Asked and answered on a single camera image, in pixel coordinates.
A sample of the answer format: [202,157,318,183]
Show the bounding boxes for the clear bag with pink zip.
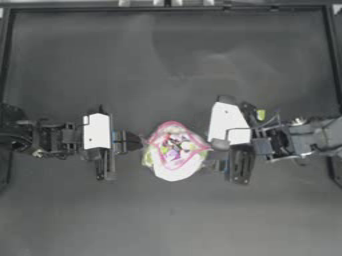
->
[140,120,214,183]

